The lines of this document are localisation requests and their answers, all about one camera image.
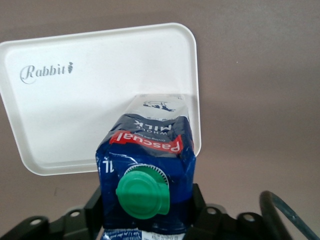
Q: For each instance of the cream Rabbit tray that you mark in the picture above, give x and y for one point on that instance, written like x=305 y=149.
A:
x=75 y=112

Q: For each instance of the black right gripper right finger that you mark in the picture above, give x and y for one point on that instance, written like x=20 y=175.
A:
x=220 y=225

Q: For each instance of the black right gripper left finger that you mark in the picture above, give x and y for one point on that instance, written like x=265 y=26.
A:
x=62 y=225

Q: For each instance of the blue Pascal milk carton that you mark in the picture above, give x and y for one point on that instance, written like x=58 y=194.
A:
x=150 y=150

